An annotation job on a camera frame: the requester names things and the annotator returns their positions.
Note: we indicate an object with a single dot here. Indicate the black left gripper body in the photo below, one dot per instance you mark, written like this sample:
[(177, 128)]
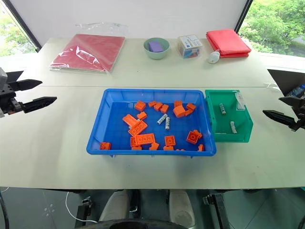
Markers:
[(8, 97)]

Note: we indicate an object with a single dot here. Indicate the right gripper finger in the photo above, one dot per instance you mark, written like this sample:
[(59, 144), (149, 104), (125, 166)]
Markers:
[(291, 101), (280, 117)]

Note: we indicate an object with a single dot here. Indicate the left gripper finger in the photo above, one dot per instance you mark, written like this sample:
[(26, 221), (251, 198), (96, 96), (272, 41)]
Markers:
[(28, 84), (38, 103)]

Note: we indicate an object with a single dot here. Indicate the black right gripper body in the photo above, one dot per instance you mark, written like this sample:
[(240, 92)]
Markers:
[(300, 114)]

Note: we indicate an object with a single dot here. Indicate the green plastic bin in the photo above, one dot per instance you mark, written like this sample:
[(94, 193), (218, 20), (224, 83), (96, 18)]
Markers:
[(225, 137)]

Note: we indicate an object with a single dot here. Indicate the clear plastic card box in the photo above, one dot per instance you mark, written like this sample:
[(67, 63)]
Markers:
[(190, 47)]

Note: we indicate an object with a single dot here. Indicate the black triangular plate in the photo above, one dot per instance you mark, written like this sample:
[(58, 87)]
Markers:
[(14, 75)]

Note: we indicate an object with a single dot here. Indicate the black angular panel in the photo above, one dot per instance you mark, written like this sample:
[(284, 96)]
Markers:
[(283, 80)]

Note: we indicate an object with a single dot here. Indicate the white paper label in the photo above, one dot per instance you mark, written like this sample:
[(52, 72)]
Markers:
[(240, 102)]

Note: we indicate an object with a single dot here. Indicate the white patterned battery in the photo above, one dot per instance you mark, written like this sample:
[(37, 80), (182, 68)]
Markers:
[(222, 109), (233, 127), (167, 123), (161, 119)]

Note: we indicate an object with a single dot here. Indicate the red mat in plastic bag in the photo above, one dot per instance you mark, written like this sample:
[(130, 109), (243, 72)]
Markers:
[(90, 52)]

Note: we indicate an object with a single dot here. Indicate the blue plastic tray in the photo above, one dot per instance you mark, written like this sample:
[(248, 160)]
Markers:
[(114, 124)]

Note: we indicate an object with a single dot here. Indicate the red folded cloth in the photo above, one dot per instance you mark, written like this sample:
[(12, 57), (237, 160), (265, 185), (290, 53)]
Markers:
[(226, 43)]

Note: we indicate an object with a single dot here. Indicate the flat orange building plate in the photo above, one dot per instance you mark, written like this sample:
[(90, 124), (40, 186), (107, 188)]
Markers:
[(138, 128), (130, 120)]

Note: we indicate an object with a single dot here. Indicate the large orange building block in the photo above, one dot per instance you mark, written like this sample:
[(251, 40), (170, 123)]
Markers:
[(179, 111)]

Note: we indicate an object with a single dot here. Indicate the pale green bowl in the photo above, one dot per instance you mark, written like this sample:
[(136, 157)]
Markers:
[(156, 55)]

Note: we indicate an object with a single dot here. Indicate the pale grey rounded leg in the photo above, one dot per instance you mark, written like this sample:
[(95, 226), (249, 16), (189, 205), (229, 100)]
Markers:
[(181, 207), (115, 205)]

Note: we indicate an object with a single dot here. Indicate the purple block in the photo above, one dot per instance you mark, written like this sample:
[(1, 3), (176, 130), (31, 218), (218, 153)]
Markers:
[(156, 46)]

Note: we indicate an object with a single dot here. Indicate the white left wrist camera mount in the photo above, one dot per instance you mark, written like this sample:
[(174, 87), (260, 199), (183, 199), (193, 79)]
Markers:
[(2, 76)]

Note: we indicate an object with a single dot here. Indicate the black window frame bar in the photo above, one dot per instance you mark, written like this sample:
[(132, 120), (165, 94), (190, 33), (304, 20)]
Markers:
[(23, 26), (243, 15)]

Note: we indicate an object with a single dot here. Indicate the black table bracket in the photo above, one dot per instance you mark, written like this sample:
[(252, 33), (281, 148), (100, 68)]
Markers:
[(215, 210), (84, 210)]

